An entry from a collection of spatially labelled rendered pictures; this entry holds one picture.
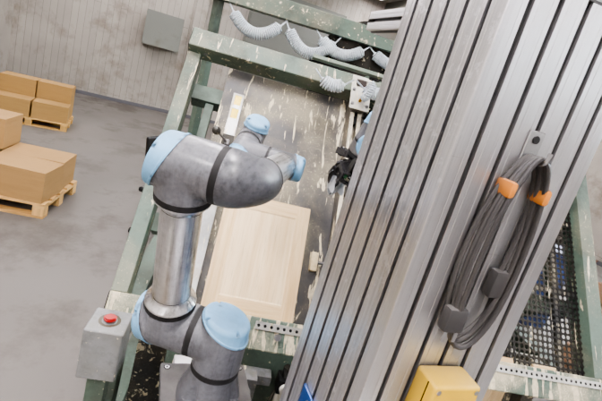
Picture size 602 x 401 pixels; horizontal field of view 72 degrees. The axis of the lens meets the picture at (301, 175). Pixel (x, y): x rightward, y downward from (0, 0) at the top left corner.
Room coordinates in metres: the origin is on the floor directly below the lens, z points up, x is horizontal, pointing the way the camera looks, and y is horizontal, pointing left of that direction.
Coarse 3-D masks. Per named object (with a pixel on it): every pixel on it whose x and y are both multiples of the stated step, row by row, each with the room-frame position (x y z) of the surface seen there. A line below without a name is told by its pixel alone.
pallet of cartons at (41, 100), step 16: (0, 80) 6.14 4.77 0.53; (16, 80) 6.22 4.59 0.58; (32, 80) 6.30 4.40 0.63; (48, 80) 6.67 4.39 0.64; (0, 96) 5.85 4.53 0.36; (16, 96) 6.03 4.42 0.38; (32, 96) 6.31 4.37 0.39; (48, 96) 6.41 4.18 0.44; (64, 96) 6.49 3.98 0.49; (16, 112) 5.94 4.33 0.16; (32, 112) 6.02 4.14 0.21; (48, 112) 6.12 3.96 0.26; (64, 112) 6.22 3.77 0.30; (48, 128) 6.12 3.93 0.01; (64, 128) 6.21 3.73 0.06
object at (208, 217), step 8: (240, 96) 1.94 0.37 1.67; (232, 104) 1.91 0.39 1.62; (240, 104) 1.92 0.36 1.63; (232, 120) 1.86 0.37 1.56; (232, 128) 1.84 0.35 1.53; (216, 208) 1.63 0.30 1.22; (208, 216) 1.60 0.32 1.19; (208, 224) 1.58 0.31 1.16; (200, 232) 1.55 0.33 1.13; (208, 232) 1.56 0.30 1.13; (200, 240) 1.54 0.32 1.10; (208, 240) 1.55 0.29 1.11; (200, 248) 1.52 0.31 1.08; (200, 256) 1.50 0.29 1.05; (200, 264) 1.49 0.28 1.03; (200, 272) 1.47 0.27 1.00
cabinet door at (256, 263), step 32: (224, 224) 1.62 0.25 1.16; (256, 224) 1.66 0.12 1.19; (288, 224) 1.71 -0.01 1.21; (224, 256) 1.55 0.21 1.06; (256, 256) 1.59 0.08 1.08; (288, 256) 1.63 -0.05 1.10; (224, 288) 1.49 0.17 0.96; (256, 288) 1.52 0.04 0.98; (288, 288) 1.56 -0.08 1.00; (288, 320) 1.49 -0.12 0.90
